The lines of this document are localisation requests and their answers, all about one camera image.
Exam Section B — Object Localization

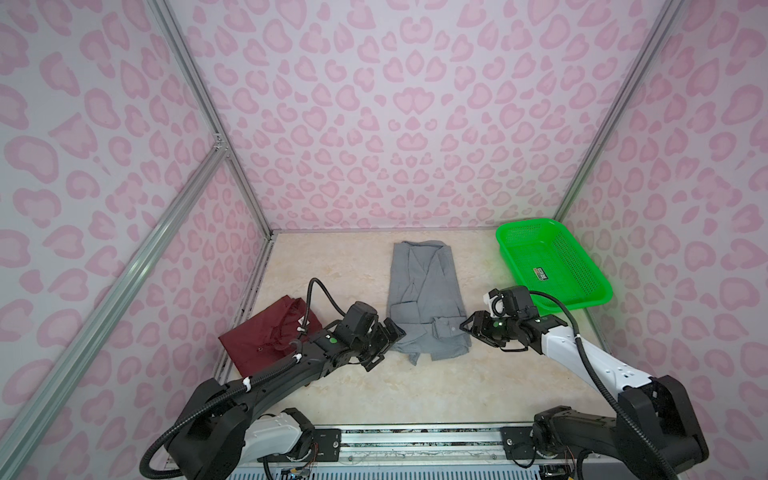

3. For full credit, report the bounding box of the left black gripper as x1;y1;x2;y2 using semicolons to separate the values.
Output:
353;316;408;370

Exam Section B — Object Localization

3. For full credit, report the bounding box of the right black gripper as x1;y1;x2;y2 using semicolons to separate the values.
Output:
456;309;520;347

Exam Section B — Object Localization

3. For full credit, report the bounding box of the grey long sleeve shirt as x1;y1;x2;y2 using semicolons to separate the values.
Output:
387;240;471;365

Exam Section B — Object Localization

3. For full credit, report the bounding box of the maroon long sleeve shirt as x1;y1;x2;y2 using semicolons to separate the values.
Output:
219;295;306;377

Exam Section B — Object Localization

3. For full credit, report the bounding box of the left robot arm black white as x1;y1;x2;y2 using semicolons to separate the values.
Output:
139;302;406;479

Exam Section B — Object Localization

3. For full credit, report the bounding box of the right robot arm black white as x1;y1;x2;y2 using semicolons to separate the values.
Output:
460;311;710;479

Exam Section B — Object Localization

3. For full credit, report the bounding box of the green plastic basket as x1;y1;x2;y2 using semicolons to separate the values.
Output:
496;218;613;310

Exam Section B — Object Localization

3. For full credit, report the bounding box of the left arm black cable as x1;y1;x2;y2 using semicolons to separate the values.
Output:
296;277;348;343

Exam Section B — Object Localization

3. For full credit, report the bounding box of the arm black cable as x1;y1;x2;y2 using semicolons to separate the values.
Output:
296;277;348;343
527;290;679;480

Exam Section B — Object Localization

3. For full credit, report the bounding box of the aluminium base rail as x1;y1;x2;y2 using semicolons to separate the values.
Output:
158;422;685;480

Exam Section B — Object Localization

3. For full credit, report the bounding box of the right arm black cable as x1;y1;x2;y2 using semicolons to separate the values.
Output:
527;290;679;480

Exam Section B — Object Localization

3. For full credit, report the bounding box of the left aluminium frame diagonal strut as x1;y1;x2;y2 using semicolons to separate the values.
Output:
1;145;229;479

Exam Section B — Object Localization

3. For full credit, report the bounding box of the right rear aluminium frame post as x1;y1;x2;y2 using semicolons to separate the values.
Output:
553;0;688;223

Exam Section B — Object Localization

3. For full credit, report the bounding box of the aluminium frame post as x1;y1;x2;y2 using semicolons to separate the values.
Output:
553;0;688;223
147;0;273;239

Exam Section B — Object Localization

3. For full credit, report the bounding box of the left rear aluminium frame post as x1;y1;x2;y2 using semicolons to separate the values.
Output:
147;0;273;239

